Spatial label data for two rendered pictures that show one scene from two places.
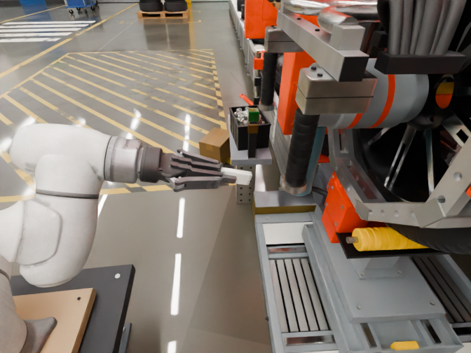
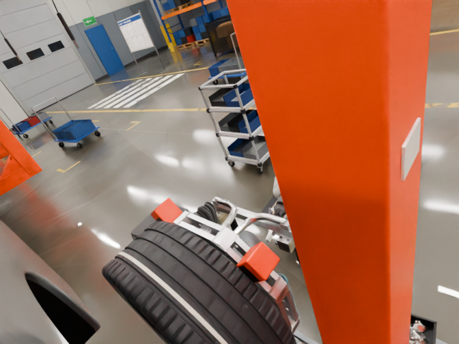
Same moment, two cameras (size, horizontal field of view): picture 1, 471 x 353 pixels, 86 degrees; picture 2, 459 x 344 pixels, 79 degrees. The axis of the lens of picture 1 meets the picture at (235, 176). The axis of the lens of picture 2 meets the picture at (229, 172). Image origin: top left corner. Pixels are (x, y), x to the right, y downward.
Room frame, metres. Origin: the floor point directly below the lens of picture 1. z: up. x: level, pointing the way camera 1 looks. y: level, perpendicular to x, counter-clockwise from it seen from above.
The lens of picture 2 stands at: (1.19, -0.61, 1.70)
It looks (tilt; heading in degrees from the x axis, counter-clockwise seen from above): 32 degrees down; 145
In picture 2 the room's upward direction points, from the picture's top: 21 degrees counter-clockwise
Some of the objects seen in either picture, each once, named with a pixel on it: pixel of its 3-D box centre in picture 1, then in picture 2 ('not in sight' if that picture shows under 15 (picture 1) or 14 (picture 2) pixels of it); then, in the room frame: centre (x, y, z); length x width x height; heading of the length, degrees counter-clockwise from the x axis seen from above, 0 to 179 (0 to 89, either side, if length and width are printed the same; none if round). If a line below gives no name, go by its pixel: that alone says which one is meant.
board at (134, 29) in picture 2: not in sight; (141, 46); (-8.57, 4.65, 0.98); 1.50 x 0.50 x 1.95; 6
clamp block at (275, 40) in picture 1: (284, 38); (289, 237); (0.69, -0.12, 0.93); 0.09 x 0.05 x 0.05; 93
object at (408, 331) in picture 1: (365, 278); not in sight; (0.51, -0.50, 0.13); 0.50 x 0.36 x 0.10; 3
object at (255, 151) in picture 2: not in sight; (242, 123); (-0.88, 1.22, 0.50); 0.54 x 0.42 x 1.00; 3
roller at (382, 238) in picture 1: (402, 237); not in sight; (0.42, -0.44, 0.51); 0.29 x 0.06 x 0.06; 93
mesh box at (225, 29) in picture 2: not in sight; (231, 33); (-5.62, 6.14, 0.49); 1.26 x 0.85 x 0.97; 8
